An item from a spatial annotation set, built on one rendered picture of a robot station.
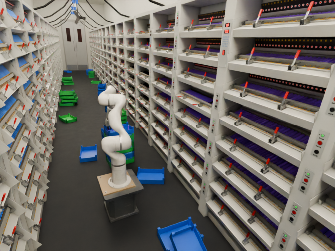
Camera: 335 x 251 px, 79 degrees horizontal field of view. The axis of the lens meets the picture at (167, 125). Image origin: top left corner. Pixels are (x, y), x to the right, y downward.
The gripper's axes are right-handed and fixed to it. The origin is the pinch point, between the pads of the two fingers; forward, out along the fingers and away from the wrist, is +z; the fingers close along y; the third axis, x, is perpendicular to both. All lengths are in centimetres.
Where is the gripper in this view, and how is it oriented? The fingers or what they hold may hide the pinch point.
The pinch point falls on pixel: (109, 127)
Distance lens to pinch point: 240.7
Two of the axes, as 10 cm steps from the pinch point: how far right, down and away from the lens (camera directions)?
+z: -2.6, 6.9, 6.7
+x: -4.4, -7.0, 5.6
